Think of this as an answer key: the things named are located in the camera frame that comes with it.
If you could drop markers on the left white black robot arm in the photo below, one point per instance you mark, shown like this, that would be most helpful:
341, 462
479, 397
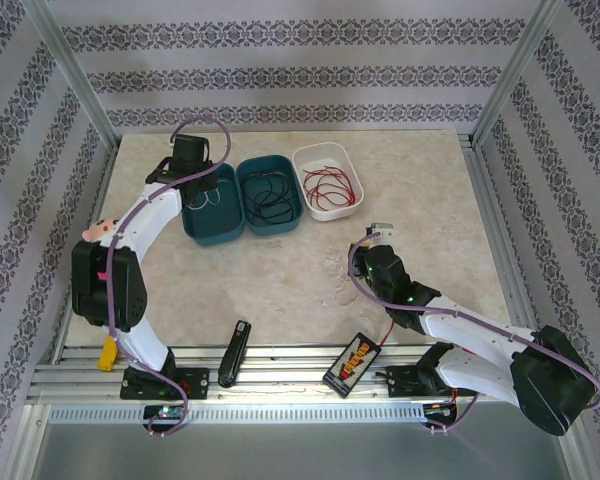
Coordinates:
145, 220

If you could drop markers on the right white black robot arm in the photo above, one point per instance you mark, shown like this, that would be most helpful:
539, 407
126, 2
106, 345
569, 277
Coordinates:
480, 340

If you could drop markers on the teal plastic container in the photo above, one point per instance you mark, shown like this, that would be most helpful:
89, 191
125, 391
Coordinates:
267, 164
215, 225

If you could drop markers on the white plastic container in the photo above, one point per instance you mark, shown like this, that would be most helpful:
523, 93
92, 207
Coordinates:
330, 212

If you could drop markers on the black board with yellow connectors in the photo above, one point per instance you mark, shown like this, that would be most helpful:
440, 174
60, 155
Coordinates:
351, 364

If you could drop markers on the pink plush doll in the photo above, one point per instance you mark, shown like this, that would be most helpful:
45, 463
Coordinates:
100, 230

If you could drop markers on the aluminium mounting rails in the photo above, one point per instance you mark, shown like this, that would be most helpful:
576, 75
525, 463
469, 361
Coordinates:
280, 370

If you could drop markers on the small circuit board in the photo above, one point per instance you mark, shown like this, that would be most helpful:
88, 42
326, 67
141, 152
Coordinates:
437, 409
165, 412

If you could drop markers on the black stapler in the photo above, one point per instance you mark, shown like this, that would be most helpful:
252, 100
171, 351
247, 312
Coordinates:
234, 355

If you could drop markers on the yellow plug connector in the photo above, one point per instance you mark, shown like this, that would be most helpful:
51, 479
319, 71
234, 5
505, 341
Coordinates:
108, 355

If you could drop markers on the grey metal sheet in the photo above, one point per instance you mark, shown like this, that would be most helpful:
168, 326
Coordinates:
300, 450

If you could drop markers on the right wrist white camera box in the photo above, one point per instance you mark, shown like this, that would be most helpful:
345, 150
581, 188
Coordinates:
382, 230

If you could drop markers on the aluminium side rail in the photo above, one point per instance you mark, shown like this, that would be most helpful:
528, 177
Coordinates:
99, 200
487, 200

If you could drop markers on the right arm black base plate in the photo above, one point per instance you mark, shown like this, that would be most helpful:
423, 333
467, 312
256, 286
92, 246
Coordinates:
405, 382

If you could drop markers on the aluminium frame post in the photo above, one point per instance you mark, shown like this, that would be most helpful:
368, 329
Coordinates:
520, 70
70, 70

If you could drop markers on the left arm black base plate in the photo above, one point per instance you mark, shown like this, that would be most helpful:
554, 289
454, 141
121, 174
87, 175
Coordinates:
195, 382

